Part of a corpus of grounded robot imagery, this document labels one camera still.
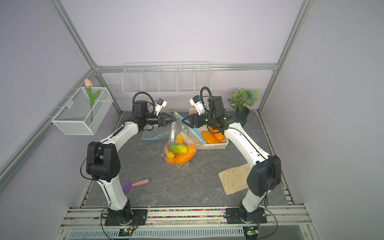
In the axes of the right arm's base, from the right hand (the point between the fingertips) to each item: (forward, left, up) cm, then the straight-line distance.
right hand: (185, 118), depth 76 cm
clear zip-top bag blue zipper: (-1, -2, -15) cm, 15 cm away
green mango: (-10, +4, -14) cm, 18 cm away
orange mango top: (+4, -14, -25) cm, 29 cm away
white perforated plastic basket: (0, -23, -26) cm, 34 cm away
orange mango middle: (-12, +10, -24) cm, 29 cm away
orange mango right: (+6, -21, -24) cm, 33 cm away
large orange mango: (-13, +2, -20) cm, 24 cm away
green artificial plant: (+19, -33, -4) cm, 39 cm away
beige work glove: (-21, -27, -30) cm, 46 cm away
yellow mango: (0, +5, -19) cm, 20 cm away
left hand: (+4, +6, -5) cm, 9 cm away
